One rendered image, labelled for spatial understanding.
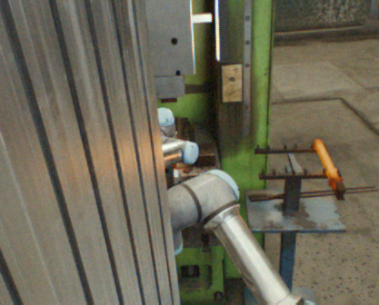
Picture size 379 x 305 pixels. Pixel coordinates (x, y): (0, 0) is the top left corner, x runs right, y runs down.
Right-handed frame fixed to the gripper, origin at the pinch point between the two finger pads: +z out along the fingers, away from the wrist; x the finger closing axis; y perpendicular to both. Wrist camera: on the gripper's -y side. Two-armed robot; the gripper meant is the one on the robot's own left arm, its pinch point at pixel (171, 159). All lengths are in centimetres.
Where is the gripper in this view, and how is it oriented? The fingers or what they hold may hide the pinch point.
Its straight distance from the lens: 168.4
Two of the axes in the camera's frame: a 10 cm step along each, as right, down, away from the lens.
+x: 10.0, -0.7, -0.3
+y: 0.4, 8.5, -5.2
